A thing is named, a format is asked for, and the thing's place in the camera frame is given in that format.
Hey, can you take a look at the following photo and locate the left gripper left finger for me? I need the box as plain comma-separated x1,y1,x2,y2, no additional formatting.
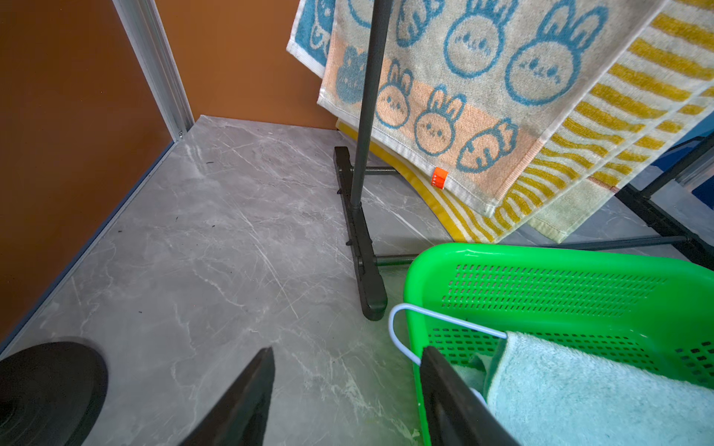
180,348,275,445

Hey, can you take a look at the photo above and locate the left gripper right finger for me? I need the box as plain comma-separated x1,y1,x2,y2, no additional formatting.
419,347,517,445

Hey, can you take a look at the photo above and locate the white wire hanger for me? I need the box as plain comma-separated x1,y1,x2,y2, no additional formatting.
389,303,508,403

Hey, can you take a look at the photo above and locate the light green towel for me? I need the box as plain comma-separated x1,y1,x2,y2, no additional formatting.
473,332,713,445

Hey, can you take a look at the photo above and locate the green plastic basket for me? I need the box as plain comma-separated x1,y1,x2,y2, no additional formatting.
402,242,714,446

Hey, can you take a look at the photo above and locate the black clothes rack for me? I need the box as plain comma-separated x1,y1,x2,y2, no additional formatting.
334,1,713,321

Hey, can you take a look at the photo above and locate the bunny pattern towel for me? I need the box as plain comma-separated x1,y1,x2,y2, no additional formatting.
285,0,670,219

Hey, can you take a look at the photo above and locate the yellow striped towel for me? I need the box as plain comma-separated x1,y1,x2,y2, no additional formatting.
370,1,713,243

